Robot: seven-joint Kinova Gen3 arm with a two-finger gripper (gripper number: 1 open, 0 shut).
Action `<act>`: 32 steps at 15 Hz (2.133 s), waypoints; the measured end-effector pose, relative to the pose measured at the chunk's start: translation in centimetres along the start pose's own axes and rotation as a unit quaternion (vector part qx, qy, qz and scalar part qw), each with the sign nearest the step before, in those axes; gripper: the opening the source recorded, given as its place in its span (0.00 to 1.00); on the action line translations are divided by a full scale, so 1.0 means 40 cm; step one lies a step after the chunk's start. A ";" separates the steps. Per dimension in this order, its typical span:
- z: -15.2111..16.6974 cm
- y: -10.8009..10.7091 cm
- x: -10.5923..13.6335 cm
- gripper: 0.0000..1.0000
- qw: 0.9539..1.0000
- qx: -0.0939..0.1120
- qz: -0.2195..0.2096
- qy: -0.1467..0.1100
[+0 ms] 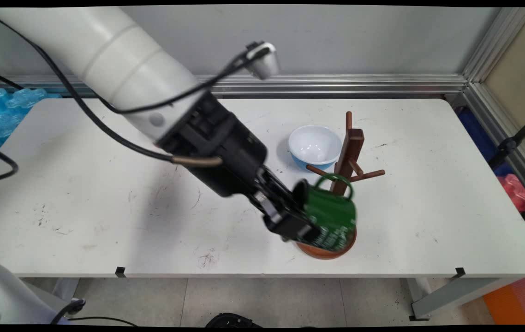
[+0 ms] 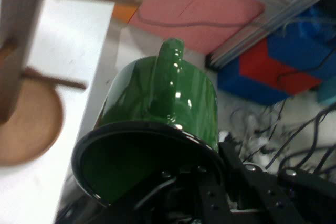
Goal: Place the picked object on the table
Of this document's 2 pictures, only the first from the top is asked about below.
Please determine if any black device with cables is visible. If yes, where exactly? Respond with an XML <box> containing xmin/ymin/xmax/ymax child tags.
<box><xmin>205</xmin><ymin>313</ymin><xmax>263</xmax><ymax>328</ymax></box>

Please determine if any brown wooden mug tree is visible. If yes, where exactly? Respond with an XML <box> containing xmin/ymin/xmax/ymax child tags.
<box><xmin>296</xmin><ymin>111</ymin><xmax>386</xmax><ymax>260</ymax></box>

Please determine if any green mug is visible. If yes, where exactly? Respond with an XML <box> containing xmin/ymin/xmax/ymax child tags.
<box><xmin>292</xmin><ymin>173</ymin><xmax>358</xmax><ymax>252</ymax></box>

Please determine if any blue plastic bag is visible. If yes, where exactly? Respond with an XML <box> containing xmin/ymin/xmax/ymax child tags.
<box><xmin>457</xmin><ymin>107</ymin><xmax>512</xmax><ymax>177</ymax></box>

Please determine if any grey table leg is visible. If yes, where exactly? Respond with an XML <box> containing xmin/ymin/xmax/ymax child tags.
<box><xmin>406</xmin><ymin>277</ymin><xmax>519</xmax><ymax>321</ymax></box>

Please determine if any thick black cable beige sleeve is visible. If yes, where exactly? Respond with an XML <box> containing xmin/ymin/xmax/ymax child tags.
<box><xmin>0</xmin><ymin>8</ymin><xmax>224</xmax><ymax>167</ymax></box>

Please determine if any red plastic bag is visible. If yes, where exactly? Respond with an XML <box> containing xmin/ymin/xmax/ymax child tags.
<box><xmin>497</xmin><ymin>174</ymin><xmax>525</xmax><ymax>250</ymax></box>

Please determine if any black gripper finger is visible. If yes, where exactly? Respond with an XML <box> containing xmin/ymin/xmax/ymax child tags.
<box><xmin>261</xmin><ymin>166</ymin><xmax>308</xmax><ymax>218</ymax></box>
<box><xmin>250</xmin><ymin>187</ymin><xmax>315</xmax><ymax>242</ymax></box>

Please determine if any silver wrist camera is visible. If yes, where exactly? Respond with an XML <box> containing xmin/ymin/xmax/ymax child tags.
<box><xmin>245</xmin><ymin>41</ymin><xmax>280</xmax><ymax>80</ymax></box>

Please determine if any white bowl with blue outside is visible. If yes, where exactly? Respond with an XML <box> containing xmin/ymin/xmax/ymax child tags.
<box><xmin>288</xmin><ymin>124</ymin><xmax>343</xmax><ymax>172</ymax></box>

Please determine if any orange box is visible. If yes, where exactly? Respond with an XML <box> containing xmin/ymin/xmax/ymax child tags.
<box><xmin>483</xmin><ymin>276</ymin><xmax>525</xmax><ymax>325</ymax></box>

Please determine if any black camera cable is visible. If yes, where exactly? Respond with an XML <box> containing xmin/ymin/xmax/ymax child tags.
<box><xmin>92</xmin><ymin>46</ymin><xmax>270</xmax><ymax>115</ymax></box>

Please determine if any thin black cable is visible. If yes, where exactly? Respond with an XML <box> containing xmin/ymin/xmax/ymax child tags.
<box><xmin>0</xmin><ymin>67</ymin><xmax>25</xmax><ymax>90</ymax></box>

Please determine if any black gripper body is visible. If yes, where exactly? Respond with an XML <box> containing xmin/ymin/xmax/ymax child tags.
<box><xmin>157</xmin><ymin>91</ymin><xmax>268</xmax><ymax>198</ymax></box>

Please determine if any black base cable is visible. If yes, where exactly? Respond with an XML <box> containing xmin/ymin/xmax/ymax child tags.
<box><xmin>50</xmin><ymin>299</ymin><xmax>138</xmax><ymax>327</ymax></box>

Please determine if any horizontal aluminium frame rail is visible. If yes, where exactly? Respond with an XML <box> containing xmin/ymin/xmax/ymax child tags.
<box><xmin>0</xmin><ymin>74</ymin><xmax>469</xmax><ymax>98</ymax></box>

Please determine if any looped black cable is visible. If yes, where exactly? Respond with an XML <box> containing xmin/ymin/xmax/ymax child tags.
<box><xmin>0</xmin><ymin>141</ymin><xmax>19</xmax><ymax>186</ymax></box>

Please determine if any aluminium frame corner post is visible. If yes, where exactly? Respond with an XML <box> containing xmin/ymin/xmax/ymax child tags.
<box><xmin>463</xmin><ymin>7</ymin><xmax>525</xmax><ymax>213</ymax></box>

